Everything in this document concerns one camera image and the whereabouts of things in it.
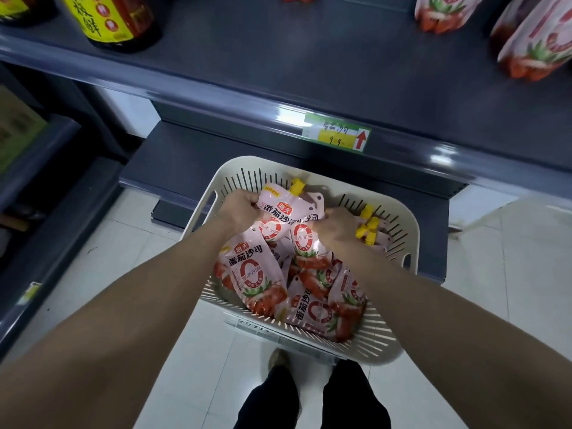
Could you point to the person's left forearm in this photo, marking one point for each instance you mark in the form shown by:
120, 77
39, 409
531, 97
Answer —
129, 326

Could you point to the person's black trousers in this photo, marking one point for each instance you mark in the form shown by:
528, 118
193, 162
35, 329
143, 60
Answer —
353, 402

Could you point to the small yellow shelf label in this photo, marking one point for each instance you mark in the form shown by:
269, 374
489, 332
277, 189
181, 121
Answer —
29, 292

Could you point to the dark grey side shelf unit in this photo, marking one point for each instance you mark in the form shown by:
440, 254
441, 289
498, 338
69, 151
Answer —
49, 209

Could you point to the person's left fingers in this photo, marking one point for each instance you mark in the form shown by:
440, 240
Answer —
257, 209

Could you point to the green and yellow price tag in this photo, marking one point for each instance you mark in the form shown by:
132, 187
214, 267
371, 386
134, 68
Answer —
336, 133

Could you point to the pile of pink sauce pouches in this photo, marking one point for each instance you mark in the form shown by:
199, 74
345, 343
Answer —
259, 281

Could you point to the person's right fingers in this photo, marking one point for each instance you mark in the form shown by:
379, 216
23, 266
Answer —
321, 222

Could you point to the person's right hand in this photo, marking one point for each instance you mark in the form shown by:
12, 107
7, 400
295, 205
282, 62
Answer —
336, 227

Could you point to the person's tan shoe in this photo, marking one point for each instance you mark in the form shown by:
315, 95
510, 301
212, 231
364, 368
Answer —
278, 359

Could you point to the person's left hand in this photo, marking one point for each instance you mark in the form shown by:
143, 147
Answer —
239, 209

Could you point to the person's right forearm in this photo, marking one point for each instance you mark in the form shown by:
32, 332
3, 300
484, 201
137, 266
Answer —
447, 335

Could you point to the green cardboard box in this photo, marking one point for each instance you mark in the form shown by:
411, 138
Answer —
18, 129

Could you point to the dark grey store shelf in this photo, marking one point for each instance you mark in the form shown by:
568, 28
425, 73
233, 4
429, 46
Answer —
313, 71

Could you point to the white slotted plastic basket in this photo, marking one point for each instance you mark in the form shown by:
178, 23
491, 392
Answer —
388, 326

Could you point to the dark bottle with yellow label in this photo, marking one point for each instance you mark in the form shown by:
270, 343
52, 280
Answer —
22, 6
114, 22

